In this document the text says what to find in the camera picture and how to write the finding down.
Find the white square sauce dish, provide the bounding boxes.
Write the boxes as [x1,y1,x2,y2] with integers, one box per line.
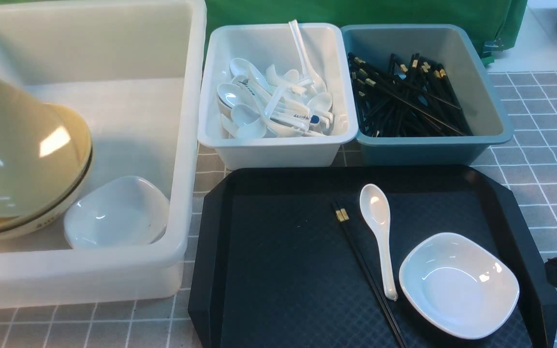
[398,232,520,340]

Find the white ceramic soup spoon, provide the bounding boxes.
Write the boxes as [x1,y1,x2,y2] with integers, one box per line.
[359,184,398,301]

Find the black chopstick gold band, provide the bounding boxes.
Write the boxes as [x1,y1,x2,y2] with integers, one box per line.
[332,201,405,348]

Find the bottom cream noodle bowl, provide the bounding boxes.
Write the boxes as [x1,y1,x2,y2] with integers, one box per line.
[0,154,93,240]

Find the lower yellow noodle bowl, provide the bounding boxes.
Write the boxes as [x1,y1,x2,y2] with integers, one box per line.
[0,102,93,232]

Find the pile of black chopsticks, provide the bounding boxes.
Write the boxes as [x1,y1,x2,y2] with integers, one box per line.
[347,53,473,137]

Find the blue-grey chopstick bin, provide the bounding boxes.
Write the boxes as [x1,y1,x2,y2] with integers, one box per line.
[342,24,513,166]

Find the green cloth backdrop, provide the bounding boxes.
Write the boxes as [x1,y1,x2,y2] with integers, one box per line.
[206,0,528,64]

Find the black serving tray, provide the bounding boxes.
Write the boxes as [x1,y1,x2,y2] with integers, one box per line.
[188,165,557,348]

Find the long white ladle spoon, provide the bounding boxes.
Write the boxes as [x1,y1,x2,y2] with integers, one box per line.
[288,19,327,93]

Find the white spoon bin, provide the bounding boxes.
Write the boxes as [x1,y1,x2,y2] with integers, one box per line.
[198,23,358,170]

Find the pile of white spoons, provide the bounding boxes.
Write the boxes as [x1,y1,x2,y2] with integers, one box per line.
[216,58,335,139]

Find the white dish in tub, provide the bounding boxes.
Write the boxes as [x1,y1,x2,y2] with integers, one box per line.
[63,175,170,249]

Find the large white plastic tub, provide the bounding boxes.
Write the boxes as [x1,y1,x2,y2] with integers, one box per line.
[0,0,207,309]

